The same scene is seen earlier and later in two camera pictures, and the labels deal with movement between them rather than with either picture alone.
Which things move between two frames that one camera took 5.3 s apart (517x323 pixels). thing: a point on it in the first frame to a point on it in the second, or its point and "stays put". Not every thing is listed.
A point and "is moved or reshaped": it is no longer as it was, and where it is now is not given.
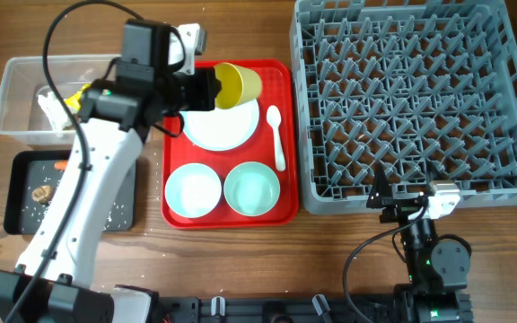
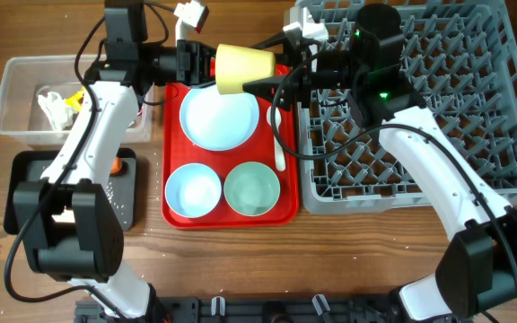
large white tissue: [55, 110] stays put
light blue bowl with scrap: [251, 188] stays put
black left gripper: [205, 90] to [187, 62]
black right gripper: [381, 197] to [301, 81]
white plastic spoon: [273, 117] stays put
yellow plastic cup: [239, 85] is moved or reshaped
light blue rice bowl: [193, 190] stays put
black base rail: [324, 309] stays put
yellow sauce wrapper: [73, 100] stays put
